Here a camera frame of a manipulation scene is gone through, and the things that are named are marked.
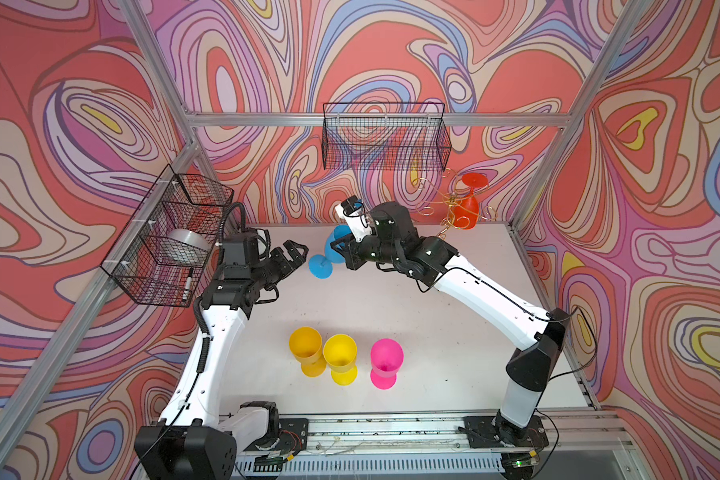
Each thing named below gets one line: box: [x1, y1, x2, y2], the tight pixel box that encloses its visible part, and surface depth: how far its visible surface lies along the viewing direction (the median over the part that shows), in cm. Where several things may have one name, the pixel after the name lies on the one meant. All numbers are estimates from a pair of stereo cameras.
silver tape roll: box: [158, 228, 212, 267], surface depth 74 cm
